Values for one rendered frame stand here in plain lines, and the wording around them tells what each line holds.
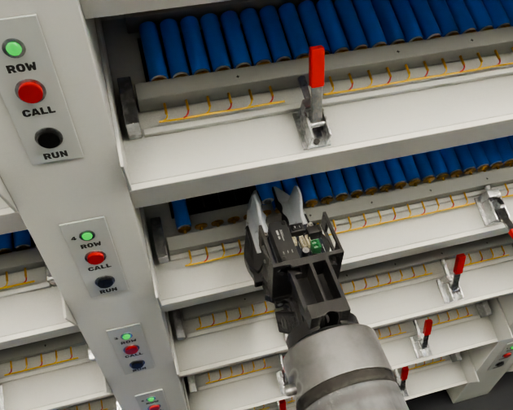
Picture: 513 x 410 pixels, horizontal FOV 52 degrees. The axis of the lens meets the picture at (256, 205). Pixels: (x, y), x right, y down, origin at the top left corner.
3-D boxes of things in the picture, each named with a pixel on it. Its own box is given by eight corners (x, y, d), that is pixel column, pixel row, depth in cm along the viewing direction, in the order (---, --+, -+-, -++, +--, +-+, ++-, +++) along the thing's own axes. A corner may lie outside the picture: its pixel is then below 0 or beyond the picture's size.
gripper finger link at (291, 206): (299, 157, 60) (320, 218, 54) (295, 191, 64) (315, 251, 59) (273, 160, 60) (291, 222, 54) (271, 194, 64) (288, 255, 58)
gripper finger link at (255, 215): (257, 163, 59) (287, 223, 54) (256, 198, 64) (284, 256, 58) (231, 170, 59) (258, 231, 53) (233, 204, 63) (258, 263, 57)
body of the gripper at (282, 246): (326, 205, 53) (374, 307, 45) (317, 254, 60) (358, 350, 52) (253, 220, 52) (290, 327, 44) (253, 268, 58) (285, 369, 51)
